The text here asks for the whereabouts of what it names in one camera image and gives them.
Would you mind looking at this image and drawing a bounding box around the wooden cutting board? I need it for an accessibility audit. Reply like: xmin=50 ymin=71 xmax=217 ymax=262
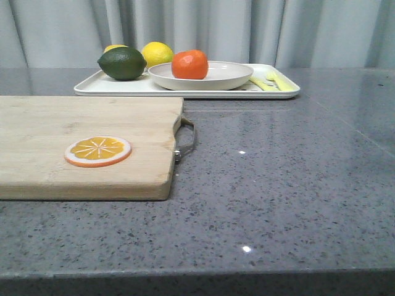
xmin=1 ymin=96 xmax=183 ymax=200

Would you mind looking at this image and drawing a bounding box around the yellow lemon behind lime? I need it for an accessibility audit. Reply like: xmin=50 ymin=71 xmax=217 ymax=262
xmin=103 ymin=44 xmax=127 ymax=53

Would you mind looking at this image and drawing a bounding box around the white rectangular tray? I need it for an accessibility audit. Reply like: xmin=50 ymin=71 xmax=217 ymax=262
xmin=74 ymin=61 xmax=301 ymax=99

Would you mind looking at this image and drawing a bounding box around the yellow lemon front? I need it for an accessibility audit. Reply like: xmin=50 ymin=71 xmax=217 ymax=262
xmin=141 ymin=41 xmax=174 ymax=68

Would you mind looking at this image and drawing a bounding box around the yellow plastic fork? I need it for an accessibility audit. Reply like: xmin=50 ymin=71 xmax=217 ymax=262
xmin=266 ymin=72 xmax=294 ymax=91

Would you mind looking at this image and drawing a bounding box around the orange slice toy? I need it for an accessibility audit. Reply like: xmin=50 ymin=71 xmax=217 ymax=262
xmin=64 ymin=136 xmax=132 ymax=168

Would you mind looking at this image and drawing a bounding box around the grey curtain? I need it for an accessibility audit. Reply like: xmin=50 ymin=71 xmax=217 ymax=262
xmin=1 ymin=1 xmax=394 ymax=68

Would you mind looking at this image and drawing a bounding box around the beige round plate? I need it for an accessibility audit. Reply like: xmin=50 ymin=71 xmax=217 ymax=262
xmin=147 ymin=60 xmax=254 ymax=91

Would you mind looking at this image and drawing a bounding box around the orange toy mandarin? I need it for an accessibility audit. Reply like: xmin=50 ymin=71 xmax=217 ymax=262
xmin=172 ymin=49 xmax=209 ymax=80

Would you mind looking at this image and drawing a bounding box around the yellow plastic knife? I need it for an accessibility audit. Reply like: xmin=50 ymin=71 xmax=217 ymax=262
xmin=249 ymin=76 xmax=279 ymax=92

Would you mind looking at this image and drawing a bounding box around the dark green lime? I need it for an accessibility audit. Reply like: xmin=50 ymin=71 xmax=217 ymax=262
xmin=98 ymin=47 xmax=147 ymax=81

